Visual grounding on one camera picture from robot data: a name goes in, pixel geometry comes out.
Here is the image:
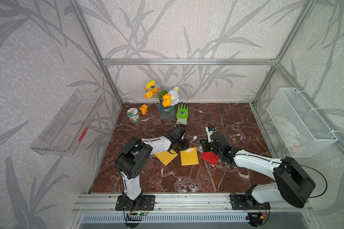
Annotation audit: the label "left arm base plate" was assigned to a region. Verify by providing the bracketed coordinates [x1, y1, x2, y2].
[115, 194, 155, 211]

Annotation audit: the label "white wire mesh basket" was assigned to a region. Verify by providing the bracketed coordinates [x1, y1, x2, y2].
[267, 87, 338, 157]

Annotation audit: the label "blue glass vase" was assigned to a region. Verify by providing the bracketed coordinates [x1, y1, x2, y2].
[158, 100, 175, 121]

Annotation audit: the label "yellow envelope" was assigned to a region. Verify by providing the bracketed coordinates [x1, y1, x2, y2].
[155, 150, 178, 166]
[180, 148, 199, 166]

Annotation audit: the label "aluminium front rail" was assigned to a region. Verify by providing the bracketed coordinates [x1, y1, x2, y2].
[71, 193, 313, 214]

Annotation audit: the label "small printed tin can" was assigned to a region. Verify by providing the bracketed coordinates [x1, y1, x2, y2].
[127, 108, 140, 123]

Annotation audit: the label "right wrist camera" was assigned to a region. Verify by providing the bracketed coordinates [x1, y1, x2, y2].
[205, 125, 216, 143]

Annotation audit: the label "tilted yellow envelope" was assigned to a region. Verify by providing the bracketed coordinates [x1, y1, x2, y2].
[155, 150, 178, 166]

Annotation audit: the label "red envelope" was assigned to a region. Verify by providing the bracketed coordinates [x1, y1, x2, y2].
[201, 151, 219, 165]

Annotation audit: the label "white cloth in basket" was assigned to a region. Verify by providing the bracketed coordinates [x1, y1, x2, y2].
[274, 115, 302, 149]

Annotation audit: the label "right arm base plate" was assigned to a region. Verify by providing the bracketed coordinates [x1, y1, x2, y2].
[229, 193, 270, 211]

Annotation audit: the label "clear plastic wall tray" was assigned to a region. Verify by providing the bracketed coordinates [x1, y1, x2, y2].
[30, 89, 104, 156]

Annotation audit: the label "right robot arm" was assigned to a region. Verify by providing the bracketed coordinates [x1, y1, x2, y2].
[200, 131, 316, 209]

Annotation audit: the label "orange yellow artificial flowers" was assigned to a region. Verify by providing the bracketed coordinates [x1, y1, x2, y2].
[145, 80, 180, 107]

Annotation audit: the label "green work glove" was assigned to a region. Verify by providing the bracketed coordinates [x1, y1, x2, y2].
[176, 103, 189, 126]

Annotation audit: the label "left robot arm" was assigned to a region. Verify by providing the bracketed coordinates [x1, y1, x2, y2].
[115, 126, 189, 201]

